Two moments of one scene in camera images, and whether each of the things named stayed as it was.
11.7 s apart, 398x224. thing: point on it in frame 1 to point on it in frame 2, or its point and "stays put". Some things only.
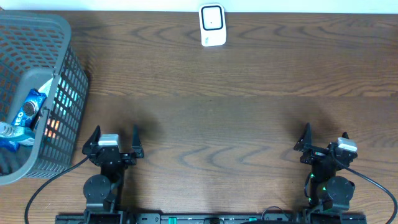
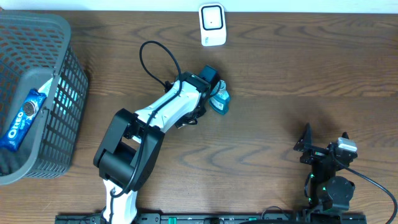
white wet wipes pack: x=61 y=93 stays put
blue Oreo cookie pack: x=27 y=116 stays put
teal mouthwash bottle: x=24 y=135 to x=219 y=98
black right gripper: x=305 y=140 stays put
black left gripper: x=94 y=138 to x=188 y=122
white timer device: x=212 y=24 stays put
